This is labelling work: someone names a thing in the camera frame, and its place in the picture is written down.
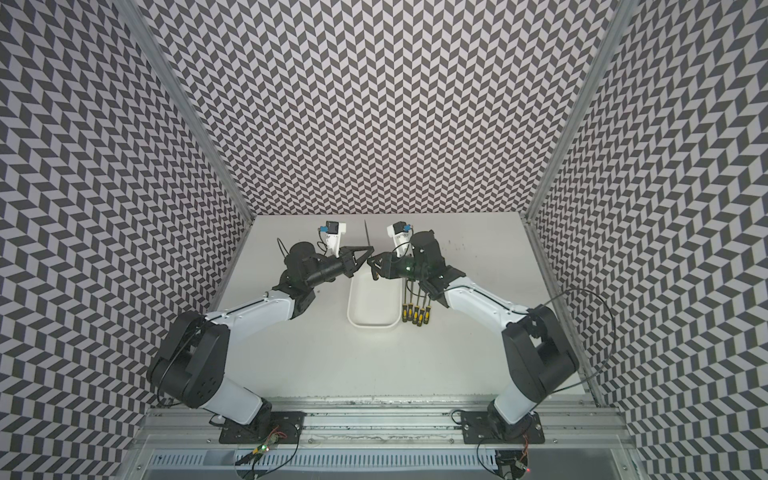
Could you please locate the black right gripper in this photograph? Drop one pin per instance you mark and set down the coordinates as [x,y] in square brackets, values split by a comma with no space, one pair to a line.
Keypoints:
[387,266]

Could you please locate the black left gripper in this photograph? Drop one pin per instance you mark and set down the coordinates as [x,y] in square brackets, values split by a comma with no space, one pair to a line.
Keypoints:
[347,255]

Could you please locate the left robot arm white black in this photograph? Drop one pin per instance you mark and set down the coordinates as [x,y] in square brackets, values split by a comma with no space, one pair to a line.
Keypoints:
[190,365]

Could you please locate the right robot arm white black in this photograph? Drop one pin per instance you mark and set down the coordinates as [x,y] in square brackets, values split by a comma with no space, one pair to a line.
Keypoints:
[538,352]

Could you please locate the white plastic storage box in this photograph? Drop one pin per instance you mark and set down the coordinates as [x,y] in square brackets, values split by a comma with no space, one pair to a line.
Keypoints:
[374,304]

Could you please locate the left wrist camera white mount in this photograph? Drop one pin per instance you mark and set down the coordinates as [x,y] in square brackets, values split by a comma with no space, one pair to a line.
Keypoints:
[330,236]

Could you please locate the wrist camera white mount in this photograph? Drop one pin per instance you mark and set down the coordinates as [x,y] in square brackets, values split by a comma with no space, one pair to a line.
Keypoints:
[330,236]
[400,232]

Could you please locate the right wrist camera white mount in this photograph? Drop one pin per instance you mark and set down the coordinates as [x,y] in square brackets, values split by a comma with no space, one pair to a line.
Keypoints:
[400,232]

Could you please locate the aluminium front rail frame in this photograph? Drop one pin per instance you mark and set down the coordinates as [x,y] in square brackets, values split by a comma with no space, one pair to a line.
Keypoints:
[567,437]

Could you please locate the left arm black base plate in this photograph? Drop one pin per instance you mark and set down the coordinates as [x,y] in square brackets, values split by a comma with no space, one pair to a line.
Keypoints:
[287,425]

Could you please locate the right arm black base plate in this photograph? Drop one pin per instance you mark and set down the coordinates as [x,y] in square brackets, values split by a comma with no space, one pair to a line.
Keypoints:
[479,427]

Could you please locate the left corner aluminium post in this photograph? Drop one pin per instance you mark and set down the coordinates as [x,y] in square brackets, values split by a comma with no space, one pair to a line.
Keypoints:
[145,39]

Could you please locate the corner aluminium post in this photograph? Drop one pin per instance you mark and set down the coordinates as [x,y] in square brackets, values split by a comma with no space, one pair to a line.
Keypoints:
[604,55]
[145,39]

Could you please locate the right corner aluminium post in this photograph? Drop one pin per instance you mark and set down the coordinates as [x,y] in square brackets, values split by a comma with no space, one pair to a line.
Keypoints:
[604,55]

